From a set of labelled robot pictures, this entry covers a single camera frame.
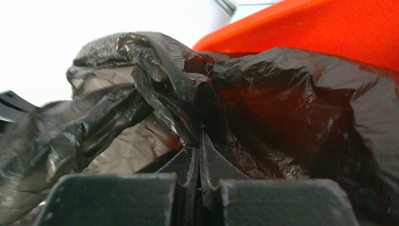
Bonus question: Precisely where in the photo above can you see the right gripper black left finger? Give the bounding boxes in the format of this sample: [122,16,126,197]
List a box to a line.
[35,145,199,226]

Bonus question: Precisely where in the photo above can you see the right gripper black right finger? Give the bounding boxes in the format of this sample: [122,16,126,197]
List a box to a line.
[199,133,358,226]

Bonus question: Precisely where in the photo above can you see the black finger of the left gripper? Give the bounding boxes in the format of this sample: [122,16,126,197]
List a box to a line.
[0,90,39,134]

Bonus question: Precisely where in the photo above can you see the black plastic trash bag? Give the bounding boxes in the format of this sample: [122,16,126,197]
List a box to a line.
[0,32,399,226]

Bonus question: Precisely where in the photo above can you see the orange plastic trash bin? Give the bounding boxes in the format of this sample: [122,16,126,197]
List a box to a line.
[193,0,399,70]

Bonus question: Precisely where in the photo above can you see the grey wall corner strip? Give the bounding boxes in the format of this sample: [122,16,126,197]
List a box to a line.
[214,0,237,16]

